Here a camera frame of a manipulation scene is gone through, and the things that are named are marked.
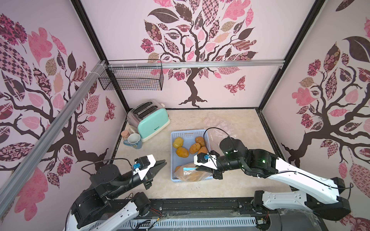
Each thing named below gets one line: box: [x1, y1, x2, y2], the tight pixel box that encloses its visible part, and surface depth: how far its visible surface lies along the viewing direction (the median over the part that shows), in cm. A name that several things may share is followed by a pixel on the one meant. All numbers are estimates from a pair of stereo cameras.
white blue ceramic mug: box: [122, 132, 143, 150], surface depth 92 cm
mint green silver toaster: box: [126, 100, 171, 142], surface depth 98 cm
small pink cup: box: [120, 129, 130, 141], surface depth 94 cm
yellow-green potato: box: [172, 136, 184, 149], surface depth 98 cm
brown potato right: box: [195, 136, 206, 147], surface depth 97 cm
